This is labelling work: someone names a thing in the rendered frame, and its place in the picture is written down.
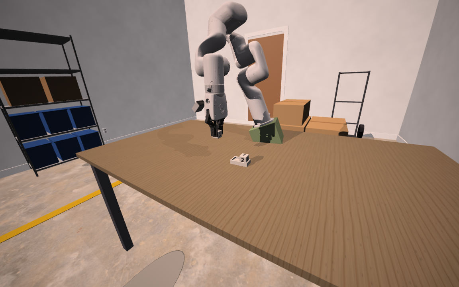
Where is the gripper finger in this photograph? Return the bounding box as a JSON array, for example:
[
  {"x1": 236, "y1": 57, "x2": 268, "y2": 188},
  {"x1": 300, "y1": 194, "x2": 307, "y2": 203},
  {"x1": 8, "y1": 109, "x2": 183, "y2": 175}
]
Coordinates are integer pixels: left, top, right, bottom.
[
  {"x1": 216, "y1": 118, "x2": 225, "y2": 134},
  {"x1": 205, "y1": 109, "x2": 218, "y2": 137}
]

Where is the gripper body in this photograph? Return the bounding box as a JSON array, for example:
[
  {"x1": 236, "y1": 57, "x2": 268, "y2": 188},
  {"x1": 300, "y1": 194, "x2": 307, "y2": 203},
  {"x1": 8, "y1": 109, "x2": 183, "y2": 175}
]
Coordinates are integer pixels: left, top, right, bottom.
[{"x1": 204, "y1": 92, "x2": 228, "y2": 121}]

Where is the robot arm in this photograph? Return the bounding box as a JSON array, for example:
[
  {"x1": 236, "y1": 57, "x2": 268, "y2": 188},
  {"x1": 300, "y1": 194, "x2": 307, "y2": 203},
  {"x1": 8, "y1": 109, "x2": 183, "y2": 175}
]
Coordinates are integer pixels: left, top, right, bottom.
[{"x1": 195, "y1": 1, "x2": 274, "y2": 128}]

